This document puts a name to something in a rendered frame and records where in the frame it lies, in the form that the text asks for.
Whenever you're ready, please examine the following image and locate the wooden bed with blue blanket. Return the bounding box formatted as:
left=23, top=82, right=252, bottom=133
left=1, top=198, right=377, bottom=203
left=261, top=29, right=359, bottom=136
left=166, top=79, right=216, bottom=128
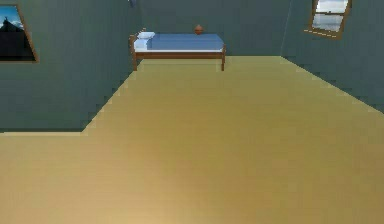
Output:
left=128, top=27, right=227, bottom=72

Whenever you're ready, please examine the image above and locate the wooden framed window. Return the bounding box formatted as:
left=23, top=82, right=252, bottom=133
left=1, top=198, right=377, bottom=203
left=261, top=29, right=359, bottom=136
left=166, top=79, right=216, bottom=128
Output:
left=303, top=0, right=354, bottom=40

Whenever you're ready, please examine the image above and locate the framed dark landscape picture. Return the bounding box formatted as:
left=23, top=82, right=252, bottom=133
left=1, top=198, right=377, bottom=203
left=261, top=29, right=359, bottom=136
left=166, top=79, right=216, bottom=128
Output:
left=0, top=3, right=40, bottom=64

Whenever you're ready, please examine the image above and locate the white pillow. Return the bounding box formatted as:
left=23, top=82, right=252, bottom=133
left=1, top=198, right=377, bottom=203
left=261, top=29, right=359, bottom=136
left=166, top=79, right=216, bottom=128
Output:
left=136, top=31, right=157, bottom=40

